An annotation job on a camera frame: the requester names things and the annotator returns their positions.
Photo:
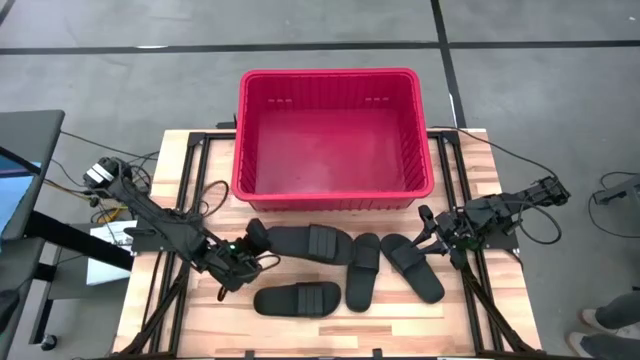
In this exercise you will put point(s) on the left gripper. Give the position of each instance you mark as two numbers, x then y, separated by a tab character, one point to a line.
235	270

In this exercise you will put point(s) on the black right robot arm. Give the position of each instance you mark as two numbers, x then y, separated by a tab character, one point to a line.
500	207

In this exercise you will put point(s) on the red plastic bin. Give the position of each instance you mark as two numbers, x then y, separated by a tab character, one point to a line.
330	150

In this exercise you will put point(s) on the black caster wheel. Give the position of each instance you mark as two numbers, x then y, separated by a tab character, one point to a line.
48	342

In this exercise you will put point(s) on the dark grey desk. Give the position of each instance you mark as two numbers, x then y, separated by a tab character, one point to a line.
30	145

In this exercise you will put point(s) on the small black bracket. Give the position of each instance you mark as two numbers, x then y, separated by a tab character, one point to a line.
227	122

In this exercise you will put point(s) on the grey metal stand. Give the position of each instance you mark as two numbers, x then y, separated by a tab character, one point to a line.
620	191

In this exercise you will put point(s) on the black desk leg bar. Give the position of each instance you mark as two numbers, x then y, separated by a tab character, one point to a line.
75	237

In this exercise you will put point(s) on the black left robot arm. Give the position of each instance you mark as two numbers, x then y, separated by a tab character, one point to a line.
150	212

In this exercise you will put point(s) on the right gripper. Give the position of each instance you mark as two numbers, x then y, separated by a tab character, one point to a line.
457	232

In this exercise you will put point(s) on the person's shoe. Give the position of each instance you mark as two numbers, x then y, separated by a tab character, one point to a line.
595	320
580	345

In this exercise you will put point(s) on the person's leg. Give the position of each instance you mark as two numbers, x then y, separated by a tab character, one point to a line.
615	347
622	310

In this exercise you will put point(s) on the black aluminium table frame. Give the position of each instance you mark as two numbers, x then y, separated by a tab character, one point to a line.
196	138

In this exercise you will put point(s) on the white paper box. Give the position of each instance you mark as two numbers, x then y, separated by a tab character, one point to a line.
107	270

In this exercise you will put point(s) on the blue lit screen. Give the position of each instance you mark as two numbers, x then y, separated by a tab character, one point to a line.
12	195

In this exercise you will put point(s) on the black slide sandal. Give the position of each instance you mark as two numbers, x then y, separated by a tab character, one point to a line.
362	280
310	244
415	272
300	300

